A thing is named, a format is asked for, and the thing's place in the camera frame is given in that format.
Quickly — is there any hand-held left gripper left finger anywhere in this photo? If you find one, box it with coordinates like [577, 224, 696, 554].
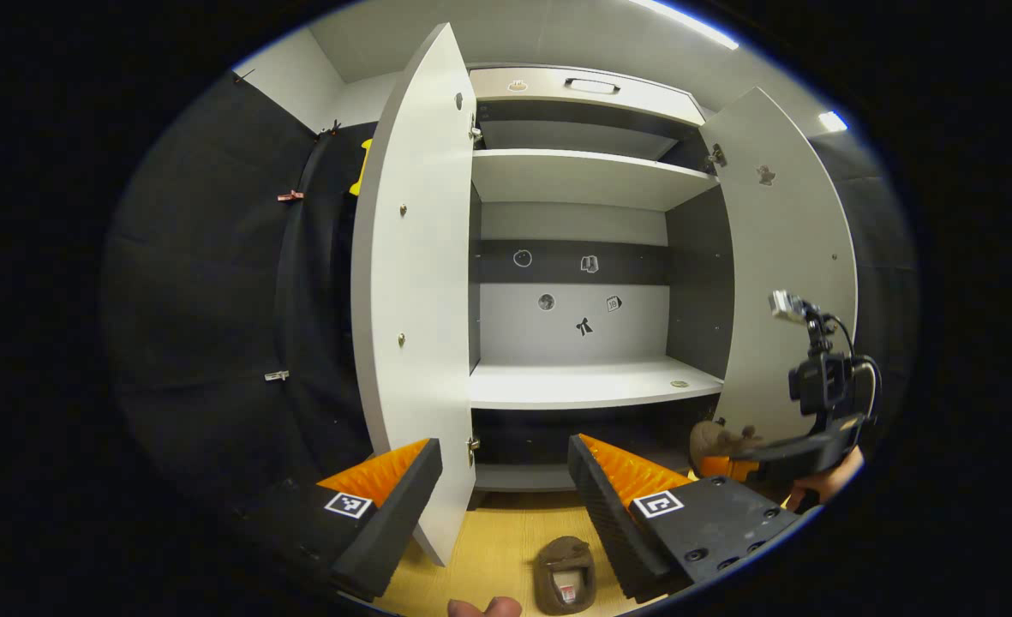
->
[231, 437, 444, 602]

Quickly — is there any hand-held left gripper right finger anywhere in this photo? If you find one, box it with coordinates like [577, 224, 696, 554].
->
[567, 433, 802, 605]

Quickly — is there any white cabinet door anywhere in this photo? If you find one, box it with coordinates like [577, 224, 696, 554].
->
[350, 23, 478, 566]
[698, 86, 858, 446]

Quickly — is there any white shoe cabinet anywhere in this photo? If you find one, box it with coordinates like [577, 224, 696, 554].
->
[350, 23, 858, 566]

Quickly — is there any white cabinet shelf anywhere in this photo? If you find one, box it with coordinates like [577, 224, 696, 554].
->
[469, 356, 725, 410]
[471, 148, 720, 213]

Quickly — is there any black backdrop cloth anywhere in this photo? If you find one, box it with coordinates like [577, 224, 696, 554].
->
[278, 120, 380, 481]
[810, 129, 919, 429]
[103, 73, 322, 515]

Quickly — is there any long ceiling light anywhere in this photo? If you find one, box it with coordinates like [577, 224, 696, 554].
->
[630, 0, 740, 51]

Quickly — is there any brown fuzzy shoe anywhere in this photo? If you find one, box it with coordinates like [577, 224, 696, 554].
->
[534, 536, 597, 615]
[690, 420, 763, 468]

